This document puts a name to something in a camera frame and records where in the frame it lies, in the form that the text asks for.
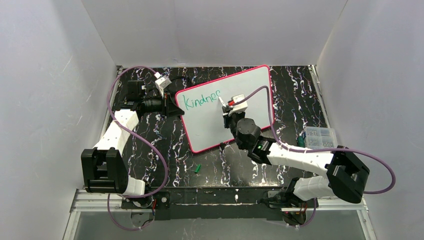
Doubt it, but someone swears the green marker cap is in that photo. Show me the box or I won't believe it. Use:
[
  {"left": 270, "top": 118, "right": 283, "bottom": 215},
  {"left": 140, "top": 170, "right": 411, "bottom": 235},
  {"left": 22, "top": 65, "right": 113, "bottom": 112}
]
[{"left": 194, "top": 164, "right": 202, "bottom": 174}]

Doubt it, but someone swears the pink framed whiteboard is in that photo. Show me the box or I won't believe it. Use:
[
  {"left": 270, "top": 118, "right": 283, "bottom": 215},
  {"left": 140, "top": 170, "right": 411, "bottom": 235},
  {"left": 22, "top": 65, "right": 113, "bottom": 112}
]
[{"left": 175, "top": 65, "right": 274, "bottom": 153}]

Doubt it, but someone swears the black cable behind whiteboard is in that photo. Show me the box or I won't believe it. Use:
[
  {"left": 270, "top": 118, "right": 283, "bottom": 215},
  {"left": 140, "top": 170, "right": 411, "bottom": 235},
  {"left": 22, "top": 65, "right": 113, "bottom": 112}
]
[{"left": 168, "top": 76, "right": 206, "bottom": 90}]

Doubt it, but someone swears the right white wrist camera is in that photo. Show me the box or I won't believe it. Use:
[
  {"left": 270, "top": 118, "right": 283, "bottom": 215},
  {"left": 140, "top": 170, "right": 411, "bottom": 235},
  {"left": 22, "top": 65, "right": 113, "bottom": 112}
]
[{"left": 228, "top": 94, "right": 248, "bottom": 116}]

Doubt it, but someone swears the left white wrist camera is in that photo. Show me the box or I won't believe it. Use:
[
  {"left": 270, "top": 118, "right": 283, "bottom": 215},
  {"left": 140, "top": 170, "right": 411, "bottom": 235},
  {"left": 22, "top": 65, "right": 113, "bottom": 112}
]
[{"left": 154, "top": 72, "right": 172, "bottom": 97}]

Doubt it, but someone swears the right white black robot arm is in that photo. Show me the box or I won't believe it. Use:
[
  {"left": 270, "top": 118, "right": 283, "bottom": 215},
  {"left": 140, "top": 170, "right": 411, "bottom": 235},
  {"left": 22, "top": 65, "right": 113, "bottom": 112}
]
[{"left": 222, "top": 107, "right": 370, "bottom": 204}]

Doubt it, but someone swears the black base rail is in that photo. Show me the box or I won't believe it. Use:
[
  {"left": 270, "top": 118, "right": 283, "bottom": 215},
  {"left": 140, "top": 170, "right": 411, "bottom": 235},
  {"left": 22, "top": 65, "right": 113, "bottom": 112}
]
[{"left": 120, "top": 186, "right": 314, "bottom": 223}]

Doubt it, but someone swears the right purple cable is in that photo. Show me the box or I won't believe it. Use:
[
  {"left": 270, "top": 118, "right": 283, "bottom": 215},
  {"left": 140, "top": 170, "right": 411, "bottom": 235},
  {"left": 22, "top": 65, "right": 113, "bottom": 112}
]
[{"left": 233, "top": 85, "right": 397, "bottom": 195}]

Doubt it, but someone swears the black clip on whiteboard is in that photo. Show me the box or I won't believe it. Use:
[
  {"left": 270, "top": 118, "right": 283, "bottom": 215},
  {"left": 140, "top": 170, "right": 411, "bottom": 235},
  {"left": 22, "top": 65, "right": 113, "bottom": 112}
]
[{"left": 218, "top": 142, "right": 227, "bottom": 152}]

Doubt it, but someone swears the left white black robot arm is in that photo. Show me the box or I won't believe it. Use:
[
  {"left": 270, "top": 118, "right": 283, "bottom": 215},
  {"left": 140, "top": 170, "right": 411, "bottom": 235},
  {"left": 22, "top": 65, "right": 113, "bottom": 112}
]
[{"left": 81, "top": 76, "right": 185, "bottom": 197}]

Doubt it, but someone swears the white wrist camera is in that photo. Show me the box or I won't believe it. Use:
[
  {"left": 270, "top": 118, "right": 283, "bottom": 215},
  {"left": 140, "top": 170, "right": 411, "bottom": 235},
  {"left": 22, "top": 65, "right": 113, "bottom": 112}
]
[
  {"left": 228, "top": 94, "right": 248, "bottom": 116},
  {"left": 154, "top": 72, "right": 172, "bottom": 97}
]

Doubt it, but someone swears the white green whiteboard marker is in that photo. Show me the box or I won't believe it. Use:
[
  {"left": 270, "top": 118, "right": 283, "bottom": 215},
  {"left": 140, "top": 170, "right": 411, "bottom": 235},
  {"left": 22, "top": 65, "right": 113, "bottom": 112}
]
[{"left": 218, "top": 96, "right": 227, "bottom": 107}]

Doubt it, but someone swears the clear plastic screw box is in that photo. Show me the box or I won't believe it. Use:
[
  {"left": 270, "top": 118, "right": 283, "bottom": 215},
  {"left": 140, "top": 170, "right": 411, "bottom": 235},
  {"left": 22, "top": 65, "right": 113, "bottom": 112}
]
[{"left": 303, "top": 126, "right": 338, "bottom": 150}]

